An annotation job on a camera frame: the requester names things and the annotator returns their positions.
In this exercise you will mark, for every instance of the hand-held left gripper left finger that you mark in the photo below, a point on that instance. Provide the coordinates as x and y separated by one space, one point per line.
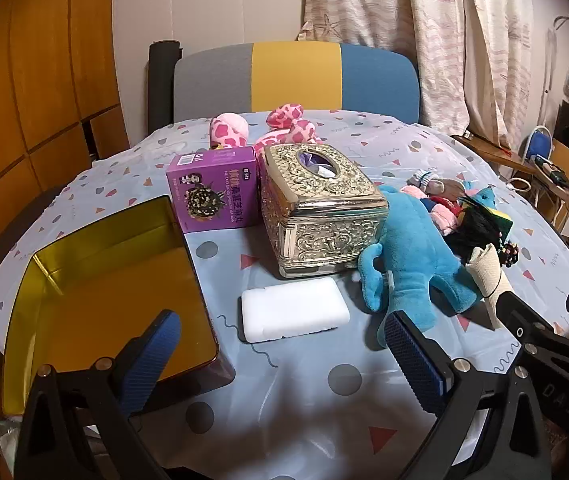
147 365

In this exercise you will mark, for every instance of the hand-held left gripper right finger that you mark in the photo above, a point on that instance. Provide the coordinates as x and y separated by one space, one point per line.
414 360

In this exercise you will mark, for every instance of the beige cloth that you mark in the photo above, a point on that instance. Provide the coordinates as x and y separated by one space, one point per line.
486 272

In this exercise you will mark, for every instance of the yellow metal tin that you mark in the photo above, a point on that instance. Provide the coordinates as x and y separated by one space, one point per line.
114 285

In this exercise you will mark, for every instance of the black beaded hairpiece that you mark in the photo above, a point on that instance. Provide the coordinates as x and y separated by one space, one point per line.
474 230

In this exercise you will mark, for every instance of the small blue plush toy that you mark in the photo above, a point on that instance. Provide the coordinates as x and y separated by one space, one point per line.
486 196

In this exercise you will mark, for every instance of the large blue plush toy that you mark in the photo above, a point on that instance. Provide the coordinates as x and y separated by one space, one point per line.
414 260

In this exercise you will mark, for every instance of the pink and navy rag doll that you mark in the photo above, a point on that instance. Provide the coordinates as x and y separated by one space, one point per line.
444 220

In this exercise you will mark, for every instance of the patterned light blue tablecloth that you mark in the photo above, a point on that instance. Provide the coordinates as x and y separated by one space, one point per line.
289 385

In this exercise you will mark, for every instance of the red fuzzy sock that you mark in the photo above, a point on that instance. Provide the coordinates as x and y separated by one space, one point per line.
447 203

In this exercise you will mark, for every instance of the white foam sponge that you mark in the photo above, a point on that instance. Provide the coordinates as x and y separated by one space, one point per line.
294 310

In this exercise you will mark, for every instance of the grey sock bundle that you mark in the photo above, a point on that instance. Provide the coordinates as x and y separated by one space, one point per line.
444 187

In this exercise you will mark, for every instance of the dark green tool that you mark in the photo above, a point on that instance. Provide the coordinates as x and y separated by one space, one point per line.
554 172

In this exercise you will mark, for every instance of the ornate golden tissue box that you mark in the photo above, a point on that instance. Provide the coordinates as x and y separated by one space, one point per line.
314 220

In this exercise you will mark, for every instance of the blue folding chair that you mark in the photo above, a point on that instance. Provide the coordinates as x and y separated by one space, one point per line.
544 137

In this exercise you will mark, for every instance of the purple cardboard box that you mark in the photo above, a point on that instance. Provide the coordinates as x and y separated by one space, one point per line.
214 185

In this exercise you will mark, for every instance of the grey metal stand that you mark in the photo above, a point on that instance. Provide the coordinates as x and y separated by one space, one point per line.
550 70

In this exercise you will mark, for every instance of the pink spotted plush toy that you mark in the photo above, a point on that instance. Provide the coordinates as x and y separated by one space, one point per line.
229 130

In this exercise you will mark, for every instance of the black rolled mat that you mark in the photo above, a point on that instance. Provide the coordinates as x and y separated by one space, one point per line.
162 85

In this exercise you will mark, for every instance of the wooden wardrobe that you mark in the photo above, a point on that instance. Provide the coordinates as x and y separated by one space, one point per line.
39 85

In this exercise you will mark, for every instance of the grey yellow blue chair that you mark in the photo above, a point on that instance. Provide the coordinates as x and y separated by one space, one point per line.
294 80

